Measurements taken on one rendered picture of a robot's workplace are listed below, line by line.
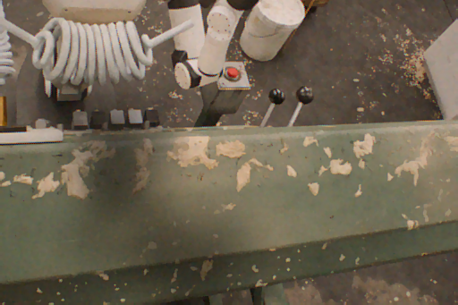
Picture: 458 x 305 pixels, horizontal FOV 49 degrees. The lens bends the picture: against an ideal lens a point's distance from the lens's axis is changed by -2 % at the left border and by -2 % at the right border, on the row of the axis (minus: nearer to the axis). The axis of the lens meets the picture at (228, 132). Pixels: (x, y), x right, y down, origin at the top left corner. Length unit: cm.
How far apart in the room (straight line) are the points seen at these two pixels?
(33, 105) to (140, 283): 194
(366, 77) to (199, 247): 313
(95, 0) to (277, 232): 104
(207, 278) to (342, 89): 274
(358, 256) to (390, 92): 282
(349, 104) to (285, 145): 286
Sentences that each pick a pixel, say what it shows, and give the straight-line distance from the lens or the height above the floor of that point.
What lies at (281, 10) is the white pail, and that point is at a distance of 300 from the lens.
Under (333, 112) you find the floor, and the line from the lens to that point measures 318.
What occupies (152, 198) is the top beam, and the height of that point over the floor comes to 193.
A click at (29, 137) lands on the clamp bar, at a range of 39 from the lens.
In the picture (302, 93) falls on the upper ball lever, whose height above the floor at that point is 155.
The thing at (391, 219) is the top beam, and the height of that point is 191.
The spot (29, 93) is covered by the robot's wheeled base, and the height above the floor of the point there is 17.
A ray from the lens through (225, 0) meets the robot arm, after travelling 127.
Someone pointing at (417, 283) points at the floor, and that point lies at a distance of 298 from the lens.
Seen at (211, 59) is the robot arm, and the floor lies 125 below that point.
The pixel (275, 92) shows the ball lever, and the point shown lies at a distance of 112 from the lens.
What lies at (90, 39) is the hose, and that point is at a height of 189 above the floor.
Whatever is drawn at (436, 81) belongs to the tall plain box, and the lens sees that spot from 373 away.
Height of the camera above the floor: 228
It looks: 55 degrees down
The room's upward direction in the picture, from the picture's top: 31 degrees clockwise
